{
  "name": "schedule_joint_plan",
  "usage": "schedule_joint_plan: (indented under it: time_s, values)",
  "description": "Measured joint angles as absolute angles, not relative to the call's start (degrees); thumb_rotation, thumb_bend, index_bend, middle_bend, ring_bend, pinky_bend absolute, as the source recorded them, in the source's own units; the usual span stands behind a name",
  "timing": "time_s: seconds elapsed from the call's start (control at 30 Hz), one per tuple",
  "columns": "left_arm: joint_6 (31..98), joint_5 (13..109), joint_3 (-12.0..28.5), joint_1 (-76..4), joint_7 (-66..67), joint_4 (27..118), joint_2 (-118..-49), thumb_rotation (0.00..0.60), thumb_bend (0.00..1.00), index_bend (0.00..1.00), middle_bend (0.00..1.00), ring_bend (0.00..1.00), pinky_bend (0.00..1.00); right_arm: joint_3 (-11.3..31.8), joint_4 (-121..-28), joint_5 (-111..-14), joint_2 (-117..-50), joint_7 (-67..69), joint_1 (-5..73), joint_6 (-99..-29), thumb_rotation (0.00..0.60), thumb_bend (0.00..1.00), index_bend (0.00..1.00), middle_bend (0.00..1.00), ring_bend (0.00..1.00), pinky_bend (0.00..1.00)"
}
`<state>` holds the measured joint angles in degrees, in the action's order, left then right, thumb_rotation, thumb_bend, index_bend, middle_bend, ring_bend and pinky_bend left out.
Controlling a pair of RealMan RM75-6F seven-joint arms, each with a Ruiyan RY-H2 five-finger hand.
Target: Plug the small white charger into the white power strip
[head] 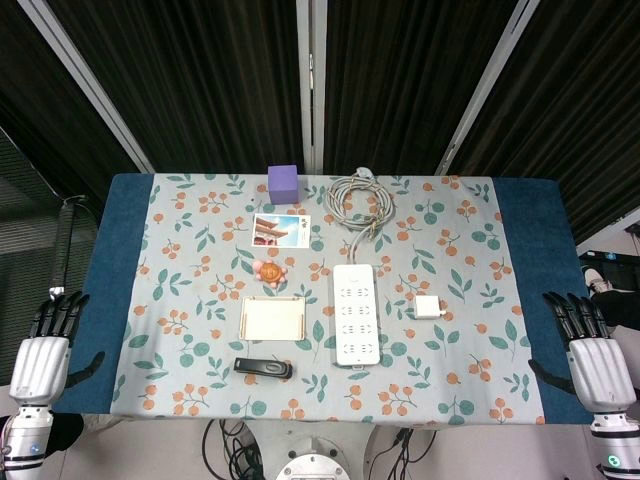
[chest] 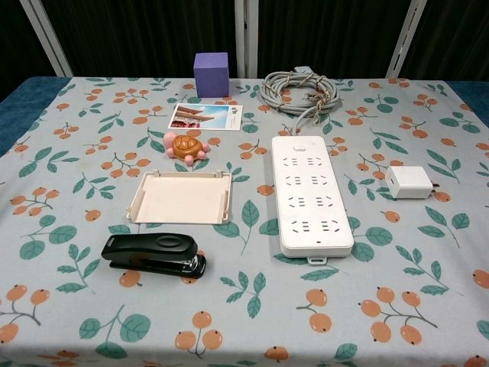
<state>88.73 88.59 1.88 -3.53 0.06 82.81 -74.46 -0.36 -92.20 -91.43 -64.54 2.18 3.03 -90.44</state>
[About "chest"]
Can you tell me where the black stapler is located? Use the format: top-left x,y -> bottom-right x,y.
100,232 -> 208,277

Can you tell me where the beige plastic tray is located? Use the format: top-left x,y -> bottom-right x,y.
125,169 -> 233,226

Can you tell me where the white wall charger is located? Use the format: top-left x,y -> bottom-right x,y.
384,165 -> 440,200

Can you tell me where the grey cable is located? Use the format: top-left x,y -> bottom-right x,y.
261,67 -> 344,135

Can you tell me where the purple foam cube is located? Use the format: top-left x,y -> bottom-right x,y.
193,52 -> 230,98

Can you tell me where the pink orange turtle toy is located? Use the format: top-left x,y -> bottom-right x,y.
163,132 -> 210,166

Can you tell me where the temple photo postcard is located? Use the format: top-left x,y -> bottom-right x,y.
167,102 -> 245,133

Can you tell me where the white power strip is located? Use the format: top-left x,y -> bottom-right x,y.
270,134 -> 355,265

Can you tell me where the black pleated curtain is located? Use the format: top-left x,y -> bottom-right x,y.
0,0 -> 489,104

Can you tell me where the white metal frame post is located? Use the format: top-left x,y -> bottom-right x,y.
233,0 -> 259,80
386,0 -> 429,80
22,0 -> 73,77

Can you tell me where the floral leaf print tablecloth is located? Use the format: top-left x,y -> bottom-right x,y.
0,76 -> 489,367

